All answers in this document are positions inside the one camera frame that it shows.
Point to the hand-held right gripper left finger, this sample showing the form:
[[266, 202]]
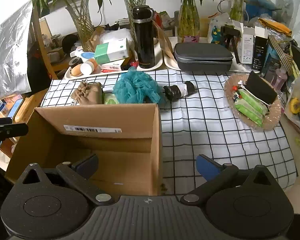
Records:
[[86, 165]]

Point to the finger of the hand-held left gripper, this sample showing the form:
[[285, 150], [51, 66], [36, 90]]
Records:
[[0, 121], [15, 129]]

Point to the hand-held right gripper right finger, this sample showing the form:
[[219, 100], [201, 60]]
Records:
[[207, 166]]

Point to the brown cardboard box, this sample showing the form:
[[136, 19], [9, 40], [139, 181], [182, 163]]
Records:
[[102, 120]]

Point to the green wet wipes packet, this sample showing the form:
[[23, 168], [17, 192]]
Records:
[[111, 100]]

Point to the black white cloth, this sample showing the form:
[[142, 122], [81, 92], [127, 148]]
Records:
[[177, 91]]

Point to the teal mesh bath loofah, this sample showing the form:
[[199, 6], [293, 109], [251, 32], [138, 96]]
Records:
[[137, 85]]

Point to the blue smartphone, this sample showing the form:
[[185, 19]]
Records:
[[15, 108]]

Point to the wooden side table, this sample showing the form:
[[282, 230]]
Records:
[[27, 105]]

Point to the white black checked tablecloth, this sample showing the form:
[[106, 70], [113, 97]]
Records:
[[202, 130]]

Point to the green tissue packet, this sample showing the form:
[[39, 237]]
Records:
[[247, 115], [255, 101]]

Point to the dark cloth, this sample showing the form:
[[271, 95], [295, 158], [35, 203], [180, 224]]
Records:
[[38, 67]]

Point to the silver foil bag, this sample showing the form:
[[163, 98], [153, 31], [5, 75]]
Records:
[[10, 55]]

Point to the round woven basket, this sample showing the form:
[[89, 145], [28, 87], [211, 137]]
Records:
[[270, 122]]

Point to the red white small object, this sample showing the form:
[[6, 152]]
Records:
[[235, 92]]

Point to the wooden shelf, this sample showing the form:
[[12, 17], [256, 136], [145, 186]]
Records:
[[57, 62]]

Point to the tan oval pouch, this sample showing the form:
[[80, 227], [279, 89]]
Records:
[[77, 70]]

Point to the black cylindrical jar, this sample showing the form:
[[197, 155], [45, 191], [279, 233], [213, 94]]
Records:
[[76, 62]]

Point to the orange jar with white lid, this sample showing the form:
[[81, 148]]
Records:
[[86, 67]]

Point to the black rectangular sponge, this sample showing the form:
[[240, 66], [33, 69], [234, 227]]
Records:
[[260, 87]]

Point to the wooden chair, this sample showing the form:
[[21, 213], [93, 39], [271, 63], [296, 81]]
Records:
[[37, 30]]

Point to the flat white red box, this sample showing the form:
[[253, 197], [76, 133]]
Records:
[[112, 67]]

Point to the black round object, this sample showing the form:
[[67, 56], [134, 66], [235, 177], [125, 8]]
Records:
[[70, 42]]

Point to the white blue spray bottle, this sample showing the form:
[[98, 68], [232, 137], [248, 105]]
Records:
[[86, 55]]

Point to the yellow tape measure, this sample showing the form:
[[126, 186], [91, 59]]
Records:
[[295, 105]]

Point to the grey zip case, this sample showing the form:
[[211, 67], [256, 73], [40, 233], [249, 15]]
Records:
[[202, 55]]

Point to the pink bottle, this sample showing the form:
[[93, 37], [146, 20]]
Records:
[[280, 80]]

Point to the green white tissue box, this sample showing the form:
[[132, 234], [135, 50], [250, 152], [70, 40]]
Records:
[[115, 51]]

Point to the bamboo in ribbed glass vase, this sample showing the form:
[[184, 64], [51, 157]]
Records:
[[81, 30]]

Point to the blue carton box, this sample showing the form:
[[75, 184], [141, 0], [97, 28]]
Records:
[[270, 62]]

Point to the crumpled brown paper bag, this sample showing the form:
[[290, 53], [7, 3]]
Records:
[[95, 37]]

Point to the black carton box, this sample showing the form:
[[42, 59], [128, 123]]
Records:
[[259, 55]]

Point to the white carton box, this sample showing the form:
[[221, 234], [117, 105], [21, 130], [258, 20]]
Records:
[[247, 47]]

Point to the printed plastic bag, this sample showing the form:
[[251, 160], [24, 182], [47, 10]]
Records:
[[216, 33]]

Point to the black thermos bottle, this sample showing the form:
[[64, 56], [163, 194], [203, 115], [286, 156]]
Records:
[[145, 45]]

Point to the white plastic package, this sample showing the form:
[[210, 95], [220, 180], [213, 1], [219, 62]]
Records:
[[117, 35]]

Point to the striped ribbon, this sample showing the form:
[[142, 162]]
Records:
[[282, 55]]

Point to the black mini tripod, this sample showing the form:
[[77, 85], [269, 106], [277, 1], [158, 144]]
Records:
[[230, 32]]

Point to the bamboo in narrow glass vase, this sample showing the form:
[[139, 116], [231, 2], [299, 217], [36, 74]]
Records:
[[188, 22]]

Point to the bamboo in flared glass vase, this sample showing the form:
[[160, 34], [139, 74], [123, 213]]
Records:
[[127, 17]]

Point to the yellow cloth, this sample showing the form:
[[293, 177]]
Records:
[[277, 27]]

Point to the bamboo in small glass vase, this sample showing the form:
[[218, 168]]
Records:
[[236, 7]]

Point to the blue fabric bag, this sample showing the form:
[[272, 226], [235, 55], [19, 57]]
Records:
[[257, 1]]

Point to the clear small fan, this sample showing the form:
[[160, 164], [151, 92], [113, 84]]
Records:
[[285, 3]]

